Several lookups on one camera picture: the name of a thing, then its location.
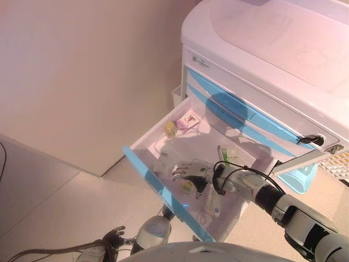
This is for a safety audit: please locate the right robot hand dark palm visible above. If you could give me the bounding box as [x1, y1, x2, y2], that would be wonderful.
[171, 160, 216, 200]

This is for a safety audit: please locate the left robot hand dark palm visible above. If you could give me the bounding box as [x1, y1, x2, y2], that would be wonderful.
[102, 225, 137, 256]

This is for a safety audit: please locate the drawer with blue front handle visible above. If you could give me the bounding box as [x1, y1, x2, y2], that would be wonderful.
[122, 97, 276, 242]

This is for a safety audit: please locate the white medicine box green logo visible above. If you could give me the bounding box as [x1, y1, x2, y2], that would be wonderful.
[204, 184, 223, 218]

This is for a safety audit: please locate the pink medicine box red logo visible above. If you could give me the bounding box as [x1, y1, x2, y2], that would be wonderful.
[176, 111, 201, 130]

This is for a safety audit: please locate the black drawer lock key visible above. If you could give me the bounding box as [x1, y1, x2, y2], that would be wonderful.
[298, 133, 325, 145]

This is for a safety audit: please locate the white left robot leg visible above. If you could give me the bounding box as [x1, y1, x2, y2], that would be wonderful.
[130, 206, 175, 251]

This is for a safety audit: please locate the yellow capsule pack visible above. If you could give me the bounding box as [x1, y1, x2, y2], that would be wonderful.
[164, 121, 177, 137]

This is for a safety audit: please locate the small white side bin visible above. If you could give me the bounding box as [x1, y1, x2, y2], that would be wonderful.
[171, 84, 183, 110]

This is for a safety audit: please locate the grey robot torso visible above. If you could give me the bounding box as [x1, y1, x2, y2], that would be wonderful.
[117, 241, 273, 262]

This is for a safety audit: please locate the light blue side bin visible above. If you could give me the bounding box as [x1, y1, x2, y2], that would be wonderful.
[276, 163, 318, 195]

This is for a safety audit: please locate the cart label sticker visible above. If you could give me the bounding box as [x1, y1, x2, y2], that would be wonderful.
[192, 54, 210, 69]

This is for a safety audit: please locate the white medical cart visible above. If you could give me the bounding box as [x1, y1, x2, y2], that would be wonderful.
[171, 0, 349, 243]

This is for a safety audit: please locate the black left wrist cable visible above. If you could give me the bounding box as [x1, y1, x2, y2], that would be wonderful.
[9, 239, 106, 260]

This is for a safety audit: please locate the white wire basket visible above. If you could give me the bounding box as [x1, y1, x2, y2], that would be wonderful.
[317, 148, 349, 188]

